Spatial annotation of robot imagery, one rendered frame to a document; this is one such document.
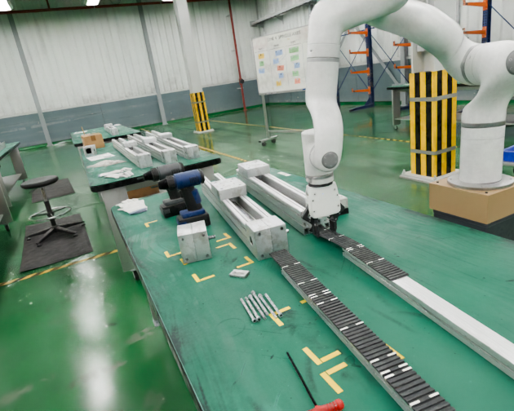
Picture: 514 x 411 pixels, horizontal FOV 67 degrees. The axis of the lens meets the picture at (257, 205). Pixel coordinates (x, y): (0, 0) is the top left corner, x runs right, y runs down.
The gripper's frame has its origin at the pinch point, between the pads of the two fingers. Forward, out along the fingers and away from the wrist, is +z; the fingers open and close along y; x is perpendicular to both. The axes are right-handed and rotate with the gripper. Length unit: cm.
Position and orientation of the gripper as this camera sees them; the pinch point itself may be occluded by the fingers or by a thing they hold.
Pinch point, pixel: (324, 228)
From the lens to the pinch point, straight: 126.2
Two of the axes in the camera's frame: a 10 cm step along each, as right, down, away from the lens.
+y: 9.4, -2.3, 2.6
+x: -3.1, -2.6, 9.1
